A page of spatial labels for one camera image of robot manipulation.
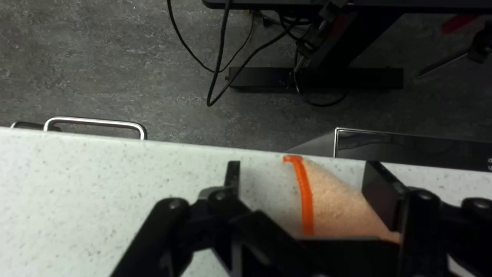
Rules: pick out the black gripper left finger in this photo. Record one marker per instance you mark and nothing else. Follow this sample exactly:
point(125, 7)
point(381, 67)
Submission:
point(205, 224)

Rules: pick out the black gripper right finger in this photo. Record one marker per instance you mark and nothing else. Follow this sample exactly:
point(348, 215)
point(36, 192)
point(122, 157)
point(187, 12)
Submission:
point(410, 215)

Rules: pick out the orange microfibre towel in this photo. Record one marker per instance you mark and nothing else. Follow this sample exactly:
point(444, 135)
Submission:
point(333, 204)

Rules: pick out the clear plastic container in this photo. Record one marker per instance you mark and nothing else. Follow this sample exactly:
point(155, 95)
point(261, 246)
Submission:
point(410, 147)

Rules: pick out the black stand leg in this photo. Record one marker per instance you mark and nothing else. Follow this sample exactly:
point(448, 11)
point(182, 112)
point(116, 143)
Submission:
point(333, 77)

